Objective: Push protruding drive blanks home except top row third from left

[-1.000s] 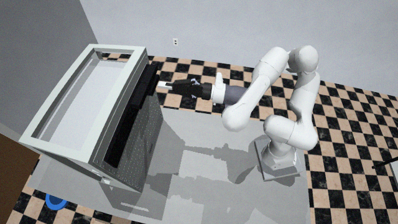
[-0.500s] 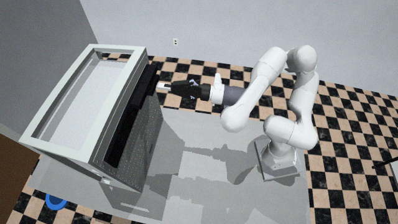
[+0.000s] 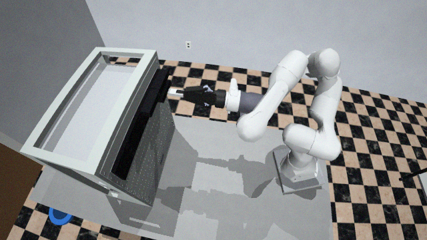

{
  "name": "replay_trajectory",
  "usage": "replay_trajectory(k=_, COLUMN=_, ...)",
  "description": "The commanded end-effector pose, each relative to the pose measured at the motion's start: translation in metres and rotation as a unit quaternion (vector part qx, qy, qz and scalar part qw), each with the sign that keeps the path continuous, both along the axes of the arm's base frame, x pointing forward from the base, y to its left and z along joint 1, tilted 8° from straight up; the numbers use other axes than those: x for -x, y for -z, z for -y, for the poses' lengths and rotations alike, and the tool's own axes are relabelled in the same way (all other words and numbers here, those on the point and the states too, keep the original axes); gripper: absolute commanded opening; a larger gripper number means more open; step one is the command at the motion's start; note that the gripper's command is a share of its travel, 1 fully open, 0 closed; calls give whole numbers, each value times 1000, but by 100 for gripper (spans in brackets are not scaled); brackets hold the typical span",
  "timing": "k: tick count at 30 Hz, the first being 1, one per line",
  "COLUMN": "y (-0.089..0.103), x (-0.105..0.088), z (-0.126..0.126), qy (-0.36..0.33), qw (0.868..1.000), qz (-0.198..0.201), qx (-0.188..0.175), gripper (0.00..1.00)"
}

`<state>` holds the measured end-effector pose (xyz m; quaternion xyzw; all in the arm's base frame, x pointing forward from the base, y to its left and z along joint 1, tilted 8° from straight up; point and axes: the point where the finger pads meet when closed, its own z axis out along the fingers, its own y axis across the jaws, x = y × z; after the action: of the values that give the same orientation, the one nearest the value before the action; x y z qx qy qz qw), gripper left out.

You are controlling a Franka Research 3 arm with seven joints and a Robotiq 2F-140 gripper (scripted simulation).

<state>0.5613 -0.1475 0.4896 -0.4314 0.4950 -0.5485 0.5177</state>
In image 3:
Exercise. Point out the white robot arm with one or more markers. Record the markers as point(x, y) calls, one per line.
point(305, 143)

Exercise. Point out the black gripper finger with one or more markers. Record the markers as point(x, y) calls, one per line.
point(194, 91)
point(195, 100)

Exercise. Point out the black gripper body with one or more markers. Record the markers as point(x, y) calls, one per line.
point(217, 97)

